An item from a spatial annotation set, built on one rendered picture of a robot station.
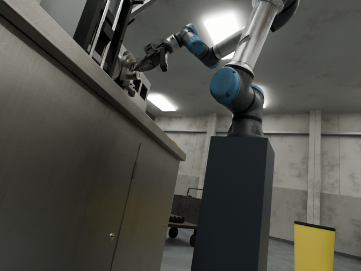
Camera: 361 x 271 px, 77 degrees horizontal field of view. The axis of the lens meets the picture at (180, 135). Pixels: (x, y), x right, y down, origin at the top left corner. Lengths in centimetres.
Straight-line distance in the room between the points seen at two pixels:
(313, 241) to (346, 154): 561
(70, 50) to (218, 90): 49
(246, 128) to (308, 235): 229
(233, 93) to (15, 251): 67
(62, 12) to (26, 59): 63
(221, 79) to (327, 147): 768
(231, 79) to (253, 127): 20
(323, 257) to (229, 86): 253
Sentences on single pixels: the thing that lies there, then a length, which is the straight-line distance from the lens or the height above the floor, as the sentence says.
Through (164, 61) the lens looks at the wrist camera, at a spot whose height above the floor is 127.
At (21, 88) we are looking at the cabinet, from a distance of 44.
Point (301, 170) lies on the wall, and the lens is 818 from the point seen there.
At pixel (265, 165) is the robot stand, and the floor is 81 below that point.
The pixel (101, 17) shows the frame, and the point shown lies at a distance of 87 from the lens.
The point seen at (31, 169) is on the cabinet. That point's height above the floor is 66.
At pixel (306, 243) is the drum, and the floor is 45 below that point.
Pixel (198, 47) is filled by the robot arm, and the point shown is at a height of 133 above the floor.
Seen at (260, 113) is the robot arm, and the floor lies 102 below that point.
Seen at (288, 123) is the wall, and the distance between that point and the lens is 865.
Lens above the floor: 66
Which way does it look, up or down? 16 degrees up
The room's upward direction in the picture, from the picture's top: 11 degrees clockwise
